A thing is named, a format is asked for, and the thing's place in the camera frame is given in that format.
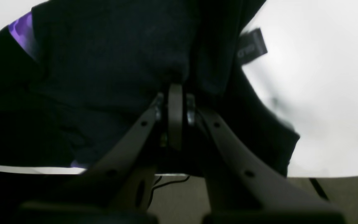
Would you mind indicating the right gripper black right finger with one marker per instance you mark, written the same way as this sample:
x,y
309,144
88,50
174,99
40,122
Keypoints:
x,y
239,184

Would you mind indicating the black T-shirt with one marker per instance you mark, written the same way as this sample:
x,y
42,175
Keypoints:
x,y
76,74

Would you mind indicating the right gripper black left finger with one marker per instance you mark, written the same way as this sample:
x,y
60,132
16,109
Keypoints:
x,y
124,177

